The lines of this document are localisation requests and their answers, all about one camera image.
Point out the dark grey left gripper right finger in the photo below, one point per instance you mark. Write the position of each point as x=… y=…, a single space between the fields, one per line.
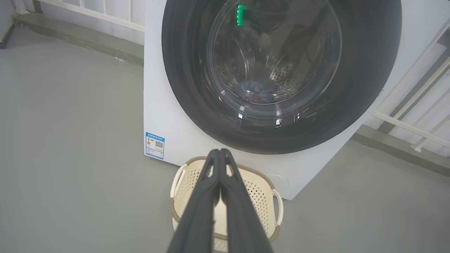
x=242 y=225

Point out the blue energy label sticker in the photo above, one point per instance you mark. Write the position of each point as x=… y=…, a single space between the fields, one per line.
x=155 y=146

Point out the blue patterned garment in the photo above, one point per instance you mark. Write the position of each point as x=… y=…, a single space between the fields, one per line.
x=258 y=92

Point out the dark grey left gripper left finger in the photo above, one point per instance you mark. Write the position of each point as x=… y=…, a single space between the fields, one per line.
x=197 y=218

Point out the stainless steel washing machine drum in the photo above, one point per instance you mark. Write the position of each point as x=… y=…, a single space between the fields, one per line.
x=281 y=70

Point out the white front-load washing machine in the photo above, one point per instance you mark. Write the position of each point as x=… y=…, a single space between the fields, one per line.
x=158 y=88

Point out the round white filter cover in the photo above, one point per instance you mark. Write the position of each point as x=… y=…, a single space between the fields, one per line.
x=279 y=182

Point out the cream perforated laundry basket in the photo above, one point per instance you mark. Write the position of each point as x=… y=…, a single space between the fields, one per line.
x=258 y=196

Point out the round black washer door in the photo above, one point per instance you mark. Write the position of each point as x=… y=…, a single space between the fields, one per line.
x=182 y=70

